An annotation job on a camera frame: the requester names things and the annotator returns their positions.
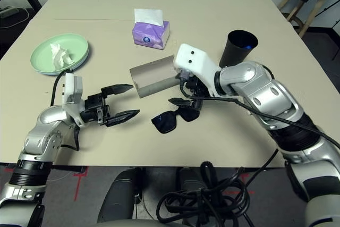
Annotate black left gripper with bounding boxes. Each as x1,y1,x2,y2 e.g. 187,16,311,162
79,83,141,128

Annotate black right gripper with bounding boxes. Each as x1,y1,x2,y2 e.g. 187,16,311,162
168,76,211,111

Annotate black sunglasses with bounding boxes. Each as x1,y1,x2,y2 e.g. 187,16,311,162
150,106,200,134

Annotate grey glasses case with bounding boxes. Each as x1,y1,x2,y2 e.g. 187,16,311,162
129,55,184,99

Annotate white tissue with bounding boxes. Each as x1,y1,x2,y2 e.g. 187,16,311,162
49,43,75,70

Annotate light green plate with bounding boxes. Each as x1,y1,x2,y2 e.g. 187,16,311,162
30,33,90,75

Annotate light blue plate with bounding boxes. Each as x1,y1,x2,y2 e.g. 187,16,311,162
33,45,93,77

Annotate black plastic cup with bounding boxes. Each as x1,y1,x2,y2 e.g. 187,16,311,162
219,29,259,68

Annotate purple tissue pack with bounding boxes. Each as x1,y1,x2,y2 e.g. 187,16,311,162
132,8,171,51

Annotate grey right robot leg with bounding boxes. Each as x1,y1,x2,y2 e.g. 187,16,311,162
176,167,213,193

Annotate grey robot leg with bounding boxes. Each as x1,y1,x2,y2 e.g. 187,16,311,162
97,167,144,224
176,167,213,193

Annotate grey left robot leg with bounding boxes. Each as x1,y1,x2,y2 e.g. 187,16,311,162
97,167,144,224

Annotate grey robot waist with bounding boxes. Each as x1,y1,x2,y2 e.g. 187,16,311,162
92,218,192,227

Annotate grey power adapter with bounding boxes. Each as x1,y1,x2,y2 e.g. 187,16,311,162
0,6,19,18

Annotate wooden stool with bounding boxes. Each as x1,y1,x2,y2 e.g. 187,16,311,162
277,0,327,38

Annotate black tripod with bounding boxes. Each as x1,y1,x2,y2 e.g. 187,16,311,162
317,0,340,60

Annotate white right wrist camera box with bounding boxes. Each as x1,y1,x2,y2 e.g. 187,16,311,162
173,43,221,97

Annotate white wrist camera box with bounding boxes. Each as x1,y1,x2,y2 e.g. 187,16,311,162
61,72,85,105
173,43,221,97

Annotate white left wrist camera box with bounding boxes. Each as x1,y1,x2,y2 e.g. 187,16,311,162
61,72,85,105

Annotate black cable bundle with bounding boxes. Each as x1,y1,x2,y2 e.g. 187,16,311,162
156,161,252,227

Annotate thin white cable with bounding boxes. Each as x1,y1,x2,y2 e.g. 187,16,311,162
0,7,30,30

